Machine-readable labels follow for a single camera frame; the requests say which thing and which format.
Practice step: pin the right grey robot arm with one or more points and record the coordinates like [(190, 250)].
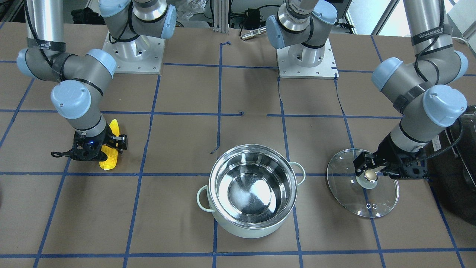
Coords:
[(82, 80)]

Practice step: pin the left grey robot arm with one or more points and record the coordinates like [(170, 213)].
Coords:
[(419, 90)]

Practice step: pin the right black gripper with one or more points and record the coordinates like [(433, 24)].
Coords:
[(105, 138)]

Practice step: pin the glass pot lid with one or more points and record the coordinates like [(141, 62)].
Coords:
[(370, 194)]

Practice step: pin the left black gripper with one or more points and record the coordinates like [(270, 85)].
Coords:
[(389, 148)]

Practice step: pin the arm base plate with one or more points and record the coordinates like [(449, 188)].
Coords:
[(141, 56), (300, 62)]

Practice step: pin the black rice cooker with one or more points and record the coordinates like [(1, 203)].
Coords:
[(453, 172)]

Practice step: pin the yellow corn cob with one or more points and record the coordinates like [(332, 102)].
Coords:
[(112, 154)]

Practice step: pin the aluminium frame post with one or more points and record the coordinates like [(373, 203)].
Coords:
[(221, 14)]

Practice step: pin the pale green electric pot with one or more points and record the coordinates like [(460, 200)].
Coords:
[(251, 191)]

